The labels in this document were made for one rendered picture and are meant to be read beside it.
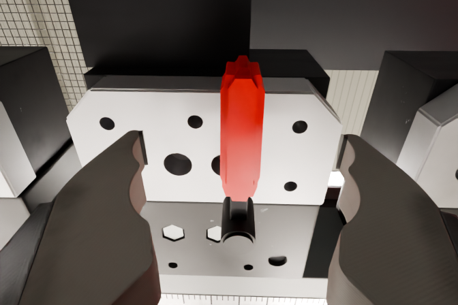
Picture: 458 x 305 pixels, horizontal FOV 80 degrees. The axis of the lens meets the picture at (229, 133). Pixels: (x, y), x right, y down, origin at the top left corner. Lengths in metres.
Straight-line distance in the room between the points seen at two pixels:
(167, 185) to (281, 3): 0.56
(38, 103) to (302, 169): 0.19
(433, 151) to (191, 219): 0.15
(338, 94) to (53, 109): 3.16
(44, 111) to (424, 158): 0.26
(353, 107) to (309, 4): 2.74
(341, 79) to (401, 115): 3.03
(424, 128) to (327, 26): 0.55
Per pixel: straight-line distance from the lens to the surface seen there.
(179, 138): 0.16
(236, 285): 0.27
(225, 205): 0.16
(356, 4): 0.73
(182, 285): 0.27
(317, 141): 0.16
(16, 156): 0.23
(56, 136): 0.27
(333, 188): 0.53
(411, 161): 0.20
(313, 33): 0.71
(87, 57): 0.19
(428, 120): 0.19
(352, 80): 3.26
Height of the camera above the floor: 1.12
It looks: 31 degrees up
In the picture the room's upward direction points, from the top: 180 degrees counter-clockwise
